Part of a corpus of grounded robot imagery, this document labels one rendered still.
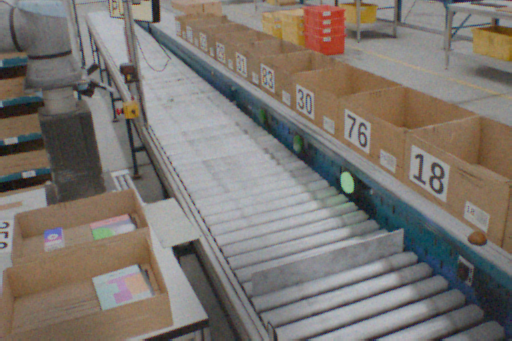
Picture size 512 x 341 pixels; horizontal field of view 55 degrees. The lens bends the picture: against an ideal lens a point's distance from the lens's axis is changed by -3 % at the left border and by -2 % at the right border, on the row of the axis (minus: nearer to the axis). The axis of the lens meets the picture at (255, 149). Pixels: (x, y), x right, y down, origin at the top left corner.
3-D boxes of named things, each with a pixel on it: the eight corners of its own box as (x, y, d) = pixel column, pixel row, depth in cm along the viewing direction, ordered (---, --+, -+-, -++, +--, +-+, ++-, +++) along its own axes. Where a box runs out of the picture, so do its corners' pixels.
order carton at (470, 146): (401, 183, 152) (404, 131, 145) (476, 164, 161) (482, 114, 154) (499, 249, 118) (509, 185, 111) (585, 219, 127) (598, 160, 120)
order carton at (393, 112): (337, 141, 186) (337, 97, 180) (403, 127, 195) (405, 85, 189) (401, 184, 152) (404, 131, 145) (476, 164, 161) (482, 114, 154)
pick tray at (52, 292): (12, 299, 132) (2, 268, 128) (152, 263, 144) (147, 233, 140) (6, 375, 107) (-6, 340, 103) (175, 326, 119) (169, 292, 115)
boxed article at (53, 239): (64, 239, 158) (61, 227, 156) (66, 255, 149) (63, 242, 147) (46, 243, 156) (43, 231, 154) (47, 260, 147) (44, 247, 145)
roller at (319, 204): (204, 238, 164) (202, 224, 162) (344, 202, 180) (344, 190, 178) (208, 245, 160) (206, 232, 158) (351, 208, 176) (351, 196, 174)
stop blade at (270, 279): (253, 299, 131) (250, 271, 128) (400, 255, 145) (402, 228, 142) (253, 301, 131) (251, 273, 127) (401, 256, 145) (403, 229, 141)
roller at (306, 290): (244, 311, 130) (242, 296, 128) (410, 259, 146) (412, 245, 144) (250, 323, 126) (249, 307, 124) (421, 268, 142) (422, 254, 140)
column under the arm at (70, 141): (48, 213, 175) (26, 125, 162) (44, 184, 197) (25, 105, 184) (120, 196, 184) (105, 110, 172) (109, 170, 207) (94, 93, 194)
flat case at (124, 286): (106, 325, 118) (105, 320, 117) (92, 282, 134) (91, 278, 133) (160, 307, 123) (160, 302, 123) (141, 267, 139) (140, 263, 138)
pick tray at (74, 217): (21, 240, 159) (13, 213, 155) (138, 213, 172) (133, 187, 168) (19, 291, 135) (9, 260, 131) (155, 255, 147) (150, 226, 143)
